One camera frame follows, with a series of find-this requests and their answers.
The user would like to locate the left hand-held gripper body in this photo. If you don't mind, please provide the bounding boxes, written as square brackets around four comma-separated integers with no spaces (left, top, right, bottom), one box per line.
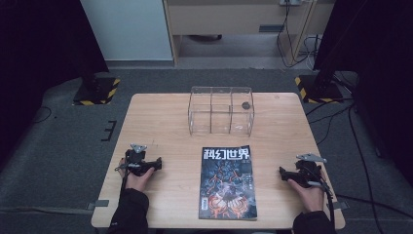
[114,143,156,177]

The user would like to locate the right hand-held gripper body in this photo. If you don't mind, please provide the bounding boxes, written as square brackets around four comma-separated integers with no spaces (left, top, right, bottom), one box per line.
[291,152,328,189]

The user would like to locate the dark illustrated magazine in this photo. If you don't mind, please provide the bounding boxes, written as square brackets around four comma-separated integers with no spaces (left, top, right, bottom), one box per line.
[198,144,258,221]

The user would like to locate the clear acrylic divided rack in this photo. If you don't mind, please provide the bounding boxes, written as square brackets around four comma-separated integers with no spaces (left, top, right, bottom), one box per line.
[187,85,256,137]

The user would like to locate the person's left hand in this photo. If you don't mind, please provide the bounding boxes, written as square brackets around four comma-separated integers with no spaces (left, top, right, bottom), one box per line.
[118,157,156,193]

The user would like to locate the person's right hand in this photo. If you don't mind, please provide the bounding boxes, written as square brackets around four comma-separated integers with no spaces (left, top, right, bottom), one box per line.
[286,177,326,215]

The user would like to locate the black tape floor mark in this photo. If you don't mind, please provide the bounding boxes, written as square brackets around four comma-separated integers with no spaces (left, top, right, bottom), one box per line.
[100,119,118,142]

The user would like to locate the grey tape strip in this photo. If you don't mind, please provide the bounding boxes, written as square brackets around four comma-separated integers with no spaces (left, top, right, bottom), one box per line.
[87,199,110,211]

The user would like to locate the black stand base striped edge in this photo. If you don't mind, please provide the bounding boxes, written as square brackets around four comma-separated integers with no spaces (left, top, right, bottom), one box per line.
[293,74,346,105]
[72,75,122,107]

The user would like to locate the black curtain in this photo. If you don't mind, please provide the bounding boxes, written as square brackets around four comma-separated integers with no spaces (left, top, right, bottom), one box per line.
[0,0,110,170]
[312,0,413,188]

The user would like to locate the white panel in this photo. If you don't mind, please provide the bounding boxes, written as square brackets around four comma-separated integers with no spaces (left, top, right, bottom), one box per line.
[79,0,174,62]

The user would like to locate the light wooden desk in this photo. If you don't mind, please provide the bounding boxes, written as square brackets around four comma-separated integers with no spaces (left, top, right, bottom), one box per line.
[163,0,336,67]

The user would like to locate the left hand-held gripper cable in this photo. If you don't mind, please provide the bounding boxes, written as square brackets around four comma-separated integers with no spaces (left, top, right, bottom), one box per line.
[119,169,129,200]

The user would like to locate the hand-held gripper cable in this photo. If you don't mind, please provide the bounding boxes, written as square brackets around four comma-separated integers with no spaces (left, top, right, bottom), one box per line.
[307,180,336,226]
[119,169,129,200]

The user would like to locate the right hand-held gripper cable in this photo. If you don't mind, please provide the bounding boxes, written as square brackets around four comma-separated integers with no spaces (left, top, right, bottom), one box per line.
[307,180,336,226]

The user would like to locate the long black floor cable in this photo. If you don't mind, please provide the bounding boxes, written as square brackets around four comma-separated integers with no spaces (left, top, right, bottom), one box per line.
[348,104,380,234]

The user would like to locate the thin black floor cable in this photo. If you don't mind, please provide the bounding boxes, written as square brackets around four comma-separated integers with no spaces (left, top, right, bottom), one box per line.
[32,105,54,125]

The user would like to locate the black cables under desk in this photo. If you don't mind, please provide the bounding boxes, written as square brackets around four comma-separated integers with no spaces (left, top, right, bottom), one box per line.
[276,0,323,70]

